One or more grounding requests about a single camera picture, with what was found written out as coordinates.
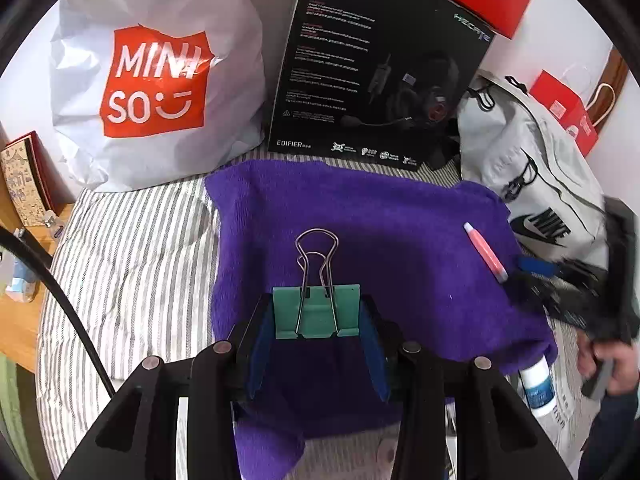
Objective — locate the red paper bag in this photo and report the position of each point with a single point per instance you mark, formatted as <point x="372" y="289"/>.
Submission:
<point x="577" y="105"/>

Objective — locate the purple towel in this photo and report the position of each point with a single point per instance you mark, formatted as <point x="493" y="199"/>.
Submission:
<point x="404" y="244"/>

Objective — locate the white Miniso bag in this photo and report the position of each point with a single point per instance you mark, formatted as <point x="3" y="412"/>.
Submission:
<point x="153" y="91"/>

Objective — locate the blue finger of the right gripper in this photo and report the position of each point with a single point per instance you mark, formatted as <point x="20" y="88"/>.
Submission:
<point x="535" y="266"/>

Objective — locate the white Nike bag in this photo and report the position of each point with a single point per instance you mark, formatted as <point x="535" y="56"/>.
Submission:
<point x="513" y="145"/>

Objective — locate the white blue lotion bottle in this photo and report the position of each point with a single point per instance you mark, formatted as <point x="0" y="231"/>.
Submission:
<point x="538" y="387"/>

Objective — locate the black headset box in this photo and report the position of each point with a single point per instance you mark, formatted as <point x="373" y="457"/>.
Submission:
<point x="376" y="80"/>

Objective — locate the wooden furniture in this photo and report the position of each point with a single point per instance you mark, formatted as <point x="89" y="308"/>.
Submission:
<point x="20" y="322"/>

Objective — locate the patterned brown book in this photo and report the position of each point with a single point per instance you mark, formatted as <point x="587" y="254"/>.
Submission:
<point x="26" y="179"/>

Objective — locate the green binder clip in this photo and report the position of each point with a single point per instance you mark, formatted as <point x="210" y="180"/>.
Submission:
<point x="318" y="308"/>

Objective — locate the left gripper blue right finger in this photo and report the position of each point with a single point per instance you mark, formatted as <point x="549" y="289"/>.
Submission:
<point x="380" y="341"/>

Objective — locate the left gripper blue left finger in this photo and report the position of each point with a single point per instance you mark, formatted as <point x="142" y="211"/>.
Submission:
<point x="252" y="341"/>

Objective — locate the newspaper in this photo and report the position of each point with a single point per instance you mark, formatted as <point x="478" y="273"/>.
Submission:
<point x="567" y="419"/>

